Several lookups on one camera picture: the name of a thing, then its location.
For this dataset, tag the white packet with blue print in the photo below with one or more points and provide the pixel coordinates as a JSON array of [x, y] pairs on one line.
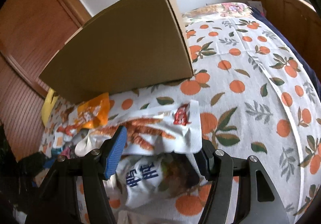
[[143, 178]]

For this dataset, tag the brown cardboard box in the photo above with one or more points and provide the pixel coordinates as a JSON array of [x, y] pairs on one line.
[[120, 45]]

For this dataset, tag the dark cloth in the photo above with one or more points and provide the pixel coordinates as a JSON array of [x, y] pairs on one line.
[[32, 168]]

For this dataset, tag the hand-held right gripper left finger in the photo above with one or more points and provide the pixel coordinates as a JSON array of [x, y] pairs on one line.
[[115, 155]]

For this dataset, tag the yellow pillow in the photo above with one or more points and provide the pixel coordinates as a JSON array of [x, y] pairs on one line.
[[47, 108]]

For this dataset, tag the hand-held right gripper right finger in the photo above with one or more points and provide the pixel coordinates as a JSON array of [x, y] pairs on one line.
[[207, 163]]

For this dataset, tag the white packet with orange sticks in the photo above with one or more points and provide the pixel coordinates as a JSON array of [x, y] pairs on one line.
[[160, 136]]

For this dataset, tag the floral quilt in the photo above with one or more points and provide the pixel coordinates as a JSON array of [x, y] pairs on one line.
[[225, 9]]

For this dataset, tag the wooden headboard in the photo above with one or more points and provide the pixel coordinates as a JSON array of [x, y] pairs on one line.
[[30, 51]]

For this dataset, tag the orange snack packet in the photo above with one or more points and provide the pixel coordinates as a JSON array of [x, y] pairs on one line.
[[92, 111]]

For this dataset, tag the pile of small snack packets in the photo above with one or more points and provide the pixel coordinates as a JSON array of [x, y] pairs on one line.
[[65, 138]]

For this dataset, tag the wooden cabinet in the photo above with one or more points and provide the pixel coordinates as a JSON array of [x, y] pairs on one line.
[[283, 10]]

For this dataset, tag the orange fruit print bed sheet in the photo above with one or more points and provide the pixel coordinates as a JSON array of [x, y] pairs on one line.
[[250, 76]]

